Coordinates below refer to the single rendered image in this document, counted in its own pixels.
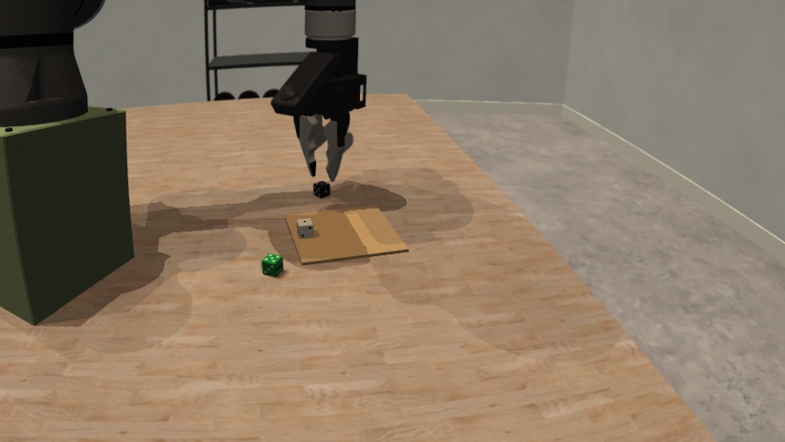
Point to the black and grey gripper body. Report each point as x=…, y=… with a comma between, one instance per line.
x=343, y=80

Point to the beige and black die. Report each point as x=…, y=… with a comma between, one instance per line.
x=305, y=228

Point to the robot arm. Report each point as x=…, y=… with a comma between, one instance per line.
x=37, y=60

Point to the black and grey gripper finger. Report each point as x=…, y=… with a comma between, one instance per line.
x=310, y=132
x=337, y=138

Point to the black die with white pips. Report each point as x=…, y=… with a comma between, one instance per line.
x=321, y=189

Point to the green die with white pips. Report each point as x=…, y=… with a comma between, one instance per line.
x=272, y=265

